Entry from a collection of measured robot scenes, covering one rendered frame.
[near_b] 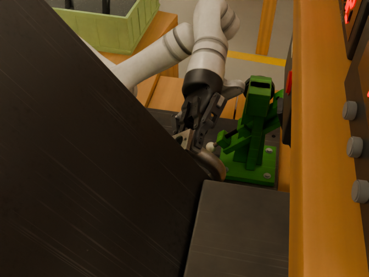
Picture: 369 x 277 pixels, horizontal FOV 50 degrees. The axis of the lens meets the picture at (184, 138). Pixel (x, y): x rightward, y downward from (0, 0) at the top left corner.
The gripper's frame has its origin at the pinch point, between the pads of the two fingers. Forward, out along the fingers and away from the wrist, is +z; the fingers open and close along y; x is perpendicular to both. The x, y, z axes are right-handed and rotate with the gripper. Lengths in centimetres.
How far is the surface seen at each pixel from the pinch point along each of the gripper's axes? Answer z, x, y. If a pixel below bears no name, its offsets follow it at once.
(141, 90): -39, 12, -49
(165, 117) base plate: -29, 17, -39
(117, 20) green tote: -73, 1, -65
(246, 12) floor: -236, 129, -139
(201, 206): 13.1, -1.2, 7.7
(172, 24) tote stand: -98, 28, -73
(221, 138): -17.3, 21.3, -17.0
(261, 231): 15.4, 4.7, 14.2
